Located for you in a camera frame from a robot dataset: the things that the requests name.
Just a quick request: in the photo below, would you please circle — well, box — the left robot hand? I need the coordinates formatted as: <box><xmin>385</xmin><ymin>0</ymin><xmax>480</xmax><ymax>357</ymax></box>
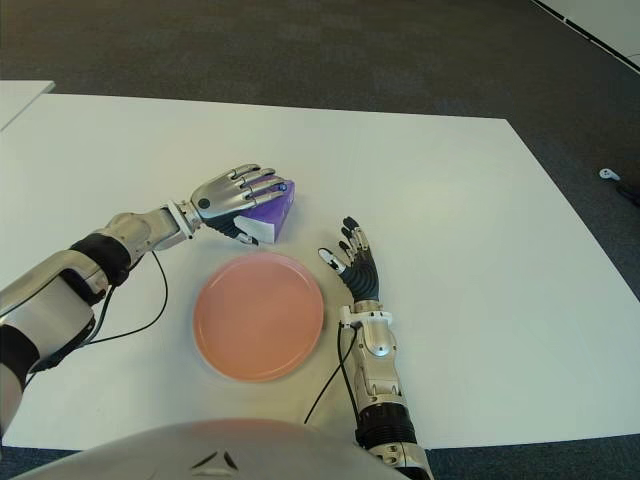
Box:
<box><xmin>189</xmin><ymin>163</ymin><xmax>279</xmax><ymax>247</ymax></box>

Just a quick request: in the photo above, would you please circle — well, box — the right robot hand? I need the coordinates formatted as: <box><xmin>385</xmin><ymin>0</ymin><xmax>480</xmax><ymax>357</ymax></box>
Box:
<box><xmin>318</xmin><ymin>216</ymin><xmax>383</xmax><ymax>303</ymax></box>

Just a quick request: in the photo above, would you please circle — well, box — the purple tissue paper pack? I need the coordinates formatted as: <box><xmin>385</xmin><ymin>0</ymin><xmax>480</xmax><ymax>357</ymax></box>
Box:
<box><xmin>234</xmin><ymin>174</ymin><xmax>298</xmax><ymax>246</ymax></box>

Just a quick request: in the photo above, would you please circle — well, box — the pink round plate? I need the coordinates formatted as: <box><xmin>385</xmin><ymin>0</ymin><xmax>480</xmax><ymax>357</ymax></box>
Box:
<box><xmin>192</xmin><ymin>252</ymin><xmax>328</xmax><ymax>384</ymax></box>

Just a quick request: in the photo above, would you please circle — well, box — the adjacent white table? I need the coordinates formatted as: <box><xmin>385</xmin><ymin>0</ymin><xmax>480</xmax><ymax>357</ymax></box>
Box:
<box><xmin>0</xmin><ymin>79</ymin><xmax>56</xmax><ymax>133</ymax></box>

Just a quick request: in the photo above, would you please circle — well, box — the grey robot torso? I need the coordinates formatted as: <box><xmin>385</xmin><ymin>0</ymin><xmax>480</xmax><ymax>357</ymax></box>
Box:
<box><xmin>19</xmin><ymin>418</ymin><xmax>397</xmax><ymax>480</ymax></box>

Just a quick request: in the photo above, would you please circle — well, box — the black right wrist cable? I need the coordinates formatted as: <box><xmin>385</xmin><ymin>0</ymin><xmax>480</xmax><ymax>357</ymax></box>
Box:
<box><xmin>303</xmin><ymin>322</ymin><xmax>364</xmax><ymax>426</ymax></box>

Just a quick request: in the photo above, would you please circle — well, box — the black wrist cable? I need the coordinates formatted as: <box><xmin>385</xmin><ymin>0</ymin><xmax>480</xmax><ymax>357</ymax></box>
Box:
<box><xmin>303</xmin><ymin>322</ymin><xmax>364</xmax><ymax>426</ymax></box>
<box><xmin>29</xmin><ymin>249</ymin><xmax>169</xmax><ymax>374</ymax></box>

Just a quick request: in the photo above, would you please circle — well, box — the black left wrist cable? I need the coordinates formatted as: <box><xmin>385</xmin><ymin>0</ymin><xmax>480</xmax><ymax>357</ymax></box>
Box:
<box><xmin>29</xmin><ymin>249</ymin><xmax>169</xmax><ymax>374</ymax></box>

